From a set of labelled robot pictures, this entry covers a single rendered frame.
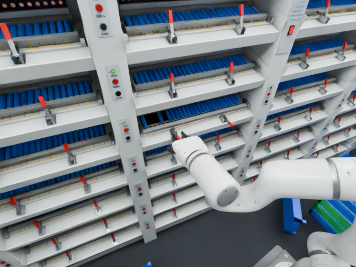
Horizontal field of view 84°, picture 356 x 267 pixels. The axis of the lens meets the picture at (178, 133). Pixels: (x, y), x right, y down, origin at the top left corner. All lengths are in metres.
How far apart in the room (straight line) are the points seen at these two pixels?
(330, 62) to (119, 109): 1.10
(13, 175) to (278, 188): 0.88
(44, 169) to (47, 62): 0.43
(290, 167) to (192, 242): 1.27
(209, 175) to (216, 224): 1.26
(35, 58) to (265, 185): 0.68
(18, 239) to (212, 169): 1.04
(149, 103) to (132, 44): 0.21
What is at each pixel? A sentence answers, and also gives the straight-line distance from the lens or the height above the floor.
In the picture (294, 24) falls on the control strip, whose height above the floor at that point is 1.39.
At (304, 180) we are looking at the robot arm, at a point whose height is 1.23.
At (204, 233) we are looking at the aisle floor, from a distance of 1.71.
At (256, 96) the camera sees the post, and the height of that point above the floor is 1.07.
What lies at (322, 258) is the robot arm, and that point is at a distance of 0.97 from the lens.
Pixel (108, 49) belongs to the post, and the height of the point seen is 1.38.
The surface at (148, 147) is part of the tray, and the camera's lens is 0.90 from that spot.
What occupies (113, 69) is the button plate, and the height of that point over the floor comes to 1.33.
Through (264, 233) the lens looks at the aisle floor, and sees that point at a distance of 1.83.
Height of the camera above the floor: 1.58
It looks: 41 degrees down
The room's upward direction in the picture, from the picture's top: straight up
